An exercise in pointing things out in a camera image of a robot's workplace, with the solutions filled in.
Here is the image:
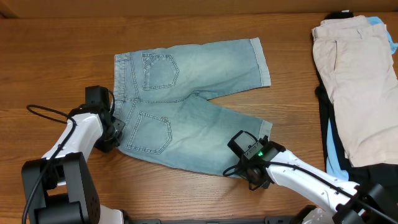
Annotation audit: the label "light blue folded garment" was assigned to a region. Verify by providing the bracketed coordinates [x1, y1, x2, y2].
[325, 16, 398, 182]

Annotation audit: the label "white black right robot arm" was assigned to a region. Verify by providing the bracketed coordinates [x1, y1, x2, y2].
[223, 131, 397, 223]

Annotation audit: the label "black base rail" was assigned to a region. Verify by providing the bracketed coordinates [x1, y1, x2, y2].
[126, 216, 300, 224]

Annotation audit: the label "beige folded shorts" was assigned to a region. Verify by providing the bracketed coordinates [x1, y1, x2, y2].
[311, 15, 398, 167]

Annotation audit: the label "light blue denim shorts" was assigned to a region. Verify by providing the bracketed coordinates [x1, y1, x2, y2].
[113, 38, 272, 175]

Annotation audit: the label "black folded garment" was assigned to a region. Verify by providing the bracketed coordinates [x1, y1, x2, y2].
[314, 11, 398, 200]

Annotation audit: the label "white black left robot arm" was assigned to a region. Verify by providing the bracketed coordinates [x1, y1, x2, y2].
[21, 86, 129, 224]

